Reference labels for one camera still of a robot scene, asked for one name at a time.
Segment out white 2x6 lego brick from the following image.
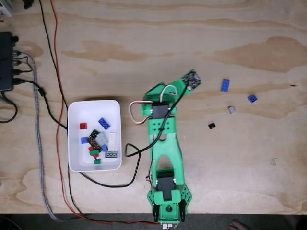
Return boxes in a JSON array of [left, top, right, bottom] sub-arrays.
[[107, 132, 118, 151]]

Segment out brown 1x6 lego brick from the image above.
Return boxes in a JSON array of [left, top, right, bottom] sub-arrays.
[[86, 136, 103, 151]]

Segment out white plastic bin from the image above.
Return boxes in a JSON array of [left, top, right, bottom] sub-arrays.
[[68, 99, 122, 172]]

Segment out person's foot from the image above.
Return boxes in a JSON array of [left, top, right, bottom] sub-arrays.
[[227, 219, 249, 230]]

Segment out dark grey USB hub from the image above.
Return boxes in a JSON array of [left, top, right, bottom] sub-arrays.
[[0, 32, 14, 92]]

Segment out white power supply box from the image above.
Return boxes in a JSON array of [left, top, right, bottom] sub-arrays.
[[0, 0, 14, 18]]

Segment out white servo wire bundle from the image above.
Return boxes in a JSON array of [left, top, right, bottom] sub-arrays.
[[160, 85, 179, 103], [129, 100, 154, 125]]

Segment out black camera circuit board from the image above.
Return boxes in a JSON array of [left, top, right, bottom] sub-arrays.
[[182, 70, 202, 91]]

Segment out thick black USB cable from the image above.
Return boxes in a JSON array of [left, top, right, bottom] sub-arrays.
[[12, 78, 190, 188]]

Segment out grey braided cable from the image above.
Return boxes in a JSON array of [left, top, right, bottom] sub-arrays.
[[11, 49, 91, 222]]

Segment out thin black power cable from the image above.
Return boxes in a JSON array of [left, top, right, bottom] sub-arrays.
[[38, 0, 92, 216]]

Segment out red power cable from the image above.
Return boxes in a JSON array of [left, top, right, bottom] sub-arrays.
[[49, 0, 161, 226]]

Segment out black looped cable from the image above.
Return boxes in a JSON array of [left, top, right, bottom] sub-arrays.
[[0, 92, 19, 124]]

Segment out short black hub cable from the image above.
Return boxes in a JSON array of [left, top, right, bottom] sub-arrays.
[[12, 68, 33, 75]]

